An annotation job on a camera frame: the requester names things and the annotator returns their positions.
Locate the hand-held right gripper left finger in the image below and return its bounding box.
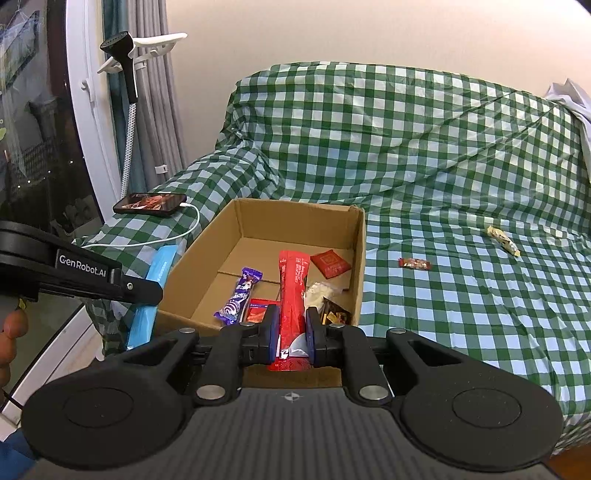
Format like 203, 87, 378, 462
121, 305, 281, 407

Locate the brown cardboard box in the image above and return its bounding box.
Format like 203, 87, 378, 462
154, 198, 367, 388

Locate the white charging cable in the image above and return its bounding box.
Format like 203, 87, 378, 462
81, 202, 201, 252

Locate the light blue snack packet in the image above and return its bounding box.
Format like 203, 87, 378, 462
126, 244, 178, 352

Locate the dark glass door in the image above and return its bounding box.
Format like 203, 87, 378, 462
0, 0, 102, 245

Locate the long red snack stick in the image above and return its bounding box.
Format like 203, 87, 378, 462
266, 250, 315, 372

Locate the dark brown snack packet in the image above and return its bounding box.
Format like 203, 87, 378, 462
321, 298, 352, 328

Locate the white cloth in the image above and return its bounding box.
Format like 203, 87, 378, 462
544, 78, 591, 185

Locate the black garment steamer head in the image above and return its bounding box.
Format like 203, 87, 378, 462
100, 37, 140, 104

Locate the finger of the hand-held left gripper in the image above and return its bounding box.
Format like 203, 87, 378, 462
121, 271, 165, 306

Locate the person's blue clothing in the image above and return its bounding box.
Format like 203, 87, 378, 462
0, 431, 38, 480

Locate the person's left hand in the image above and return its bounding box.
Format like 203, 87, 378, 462
0, 308, 29, 388

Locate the purple snack packet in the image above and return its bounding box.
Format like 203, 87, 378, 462
213, 268, 264, 326

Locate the black smartphone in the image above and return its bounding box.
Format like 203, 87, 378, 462
113, 192, 188, 217

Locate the green checked blanket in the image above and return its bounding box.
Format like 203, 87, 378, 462
83, 61, 591, 457

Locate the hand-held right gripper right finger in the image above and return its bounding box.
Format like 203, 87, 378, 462
306, 307, 476, 405

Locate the red square snack packet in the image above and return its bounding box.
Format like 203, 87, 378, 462
310, 249, 350, 280

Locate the gold wrapped candy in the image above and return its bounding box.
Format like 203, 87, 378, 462
486, 225, 522, 256

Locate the grey curtain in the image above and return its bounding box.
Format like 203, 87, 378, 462
134, 0, 188, 195

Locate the small red snack packet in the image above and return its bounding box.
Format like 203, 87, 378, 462
245, 299, 280, 326

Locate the white door frame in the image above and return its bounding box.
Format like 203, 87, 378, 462
0, 0, 116, 423

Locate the cream snack bar packet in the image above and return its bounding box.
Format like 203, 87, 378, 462
304, 281, 345, 309

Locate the striped steamer hose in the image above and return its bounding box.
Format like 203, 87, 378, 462
121, 102, 138, 199

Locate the teal curtain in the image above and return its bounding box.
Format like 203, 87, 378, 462
102, 0, 139, 204

